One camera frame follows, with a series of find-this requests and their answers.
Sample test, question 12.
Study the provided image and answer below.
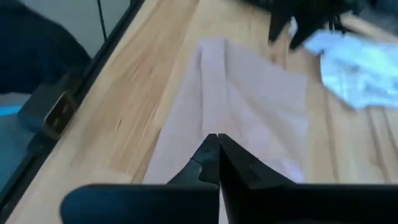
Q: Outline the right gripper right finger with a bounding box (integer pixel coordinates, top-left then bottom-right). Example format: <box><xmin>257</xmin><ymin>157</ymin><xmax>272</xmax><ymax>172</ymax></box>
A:
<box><xmin>218</xmin><ymin>133</ymin><xmax>398</xmax><ymax>224</ymax></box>

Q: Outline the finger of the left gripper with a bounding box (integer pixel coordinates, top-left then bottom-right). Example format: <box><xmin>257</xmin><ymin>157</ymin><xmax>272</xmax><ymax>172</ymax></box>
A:
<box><xmin>269</xmin><ymin>9</ymin><xmax>292</xmax><ymax>43</ymax></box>
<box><xmin>289</xmin><ymin>15</ymin><xmax>317</xmax><ymax>50</ymax></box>

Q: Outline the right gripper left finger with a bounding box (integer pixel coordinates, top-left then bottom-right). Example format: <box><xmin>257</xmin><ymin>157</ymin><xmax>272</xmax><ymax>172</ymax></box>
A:
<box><xmin>60</xmin><ymin>133</ymin><xmax>220</xmax><ymax>224</ymax></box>

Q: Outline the white beige-checked towel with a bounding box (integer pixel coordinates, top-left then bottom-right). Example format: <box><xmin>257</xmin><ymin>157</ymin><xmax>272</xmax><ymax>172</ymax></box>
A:
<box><xmin>289</xmin><ymin>18</ymin><xmax>398</xmax><ymax>110</ymax></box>

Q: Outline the pink towel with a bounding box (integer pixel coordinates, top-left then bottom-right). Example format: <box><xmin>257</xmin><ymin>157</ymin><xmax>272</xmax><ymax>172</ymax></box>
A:
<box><xmin>142</xmin><ymin>37</ymin><xmax>308</xmax><ymax>224</ymax></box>

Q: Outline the dark blue chair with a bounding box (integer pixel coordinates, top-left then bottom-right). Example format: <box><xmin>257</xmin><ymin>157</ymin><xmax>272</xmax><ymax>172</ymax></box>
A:
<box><xmin>0</xmin><ymin>0</ymin><xmax>91</xmax><ymax>94</ymax></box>

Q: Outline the thin black cable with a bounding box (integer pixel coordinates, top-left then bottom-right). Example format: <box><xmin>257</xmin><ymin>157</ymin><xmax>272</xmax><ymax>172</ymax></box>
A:
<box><xmin>96</xmin><ymin>0</ymin><xmax>108</xmax><ymax>41</ymax></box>

